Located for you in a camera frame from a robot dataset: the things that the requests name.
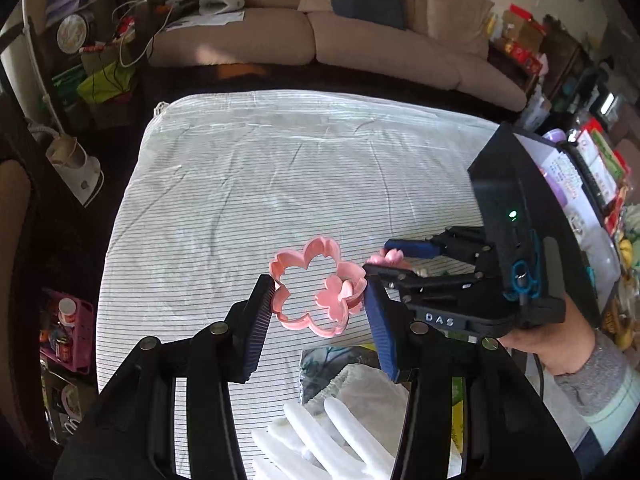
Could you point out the dark blue cushion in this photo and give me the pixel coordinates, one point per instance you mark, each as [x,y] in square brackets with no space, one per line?
[367,2]

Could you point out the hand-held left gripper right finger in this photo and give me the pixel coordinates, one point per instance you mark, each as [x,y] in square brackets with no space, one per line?
[380,330]

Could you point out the red green printed box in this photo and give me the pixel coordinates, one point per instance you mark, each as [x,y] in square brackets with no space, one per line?
[600,160]

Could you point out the small pink flower cutter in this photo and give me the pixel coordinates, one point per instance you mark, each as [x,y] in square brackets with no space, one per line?
[335,297]
[390,259]

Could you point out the pink plastic basket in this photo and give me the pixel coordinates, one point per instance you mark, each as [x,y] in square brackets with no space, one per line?
[80,320]

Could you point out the beige sofa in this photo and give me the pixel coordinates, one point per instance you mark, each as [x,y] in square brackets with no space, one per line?
[260,35]

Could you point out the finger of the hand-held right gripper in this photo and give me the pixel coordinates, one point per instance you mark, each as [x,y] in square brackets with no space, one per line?
[395,276]
[405,247]

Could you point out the person's right hand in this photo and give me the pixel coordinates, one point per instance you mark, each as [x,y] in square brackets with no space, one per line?
[555,345]

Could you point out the white papers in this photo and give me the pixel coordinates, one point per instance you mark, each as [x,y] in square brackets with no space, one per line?
[200,20]

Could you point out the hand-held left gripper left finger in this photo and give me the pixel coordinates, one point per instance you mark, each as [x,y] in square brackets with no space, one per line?
[260,320]

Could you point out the striped cloth desktop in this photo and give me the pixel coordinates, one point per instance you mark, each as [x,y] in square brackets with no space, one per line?
[300,170]

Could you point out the green yellow plastic bag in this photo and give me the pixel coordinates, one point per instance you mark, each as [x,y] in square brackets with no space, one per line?
[457,395]

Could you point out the green shopping bag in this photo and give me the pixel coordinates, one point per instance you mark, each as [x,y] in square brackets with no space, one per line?
[107,82]

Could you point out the large pink flower cutter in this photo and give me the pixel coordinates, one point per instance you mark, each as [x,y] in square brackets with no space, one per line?
[287,265]

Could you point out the printed clear plastic bag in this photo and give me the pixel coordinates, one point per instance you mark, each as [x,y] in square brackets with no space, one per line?
[325,360]

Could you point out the white cotton glove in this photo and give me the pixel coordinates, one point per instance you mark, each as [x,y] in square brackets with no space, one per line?
[350,425]

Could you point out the white garment steamer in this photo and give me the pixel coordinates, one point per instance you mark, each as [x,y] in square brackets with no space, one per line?
[75,165]

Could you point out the person's right forearm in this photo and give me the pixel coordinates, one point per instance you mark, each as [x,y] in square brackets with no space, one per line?
[600,390]

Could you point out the white curved device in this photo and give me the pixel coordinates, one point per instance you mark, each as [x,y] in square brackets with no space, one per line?
[220,2]

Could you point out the white capped bottle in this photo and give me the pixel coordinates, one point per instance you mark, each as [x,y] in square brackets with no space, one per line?
[66,310]

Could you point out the stack of red boxes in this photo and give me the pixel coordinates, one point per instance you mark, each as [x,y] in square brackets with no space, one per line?
[522,35]

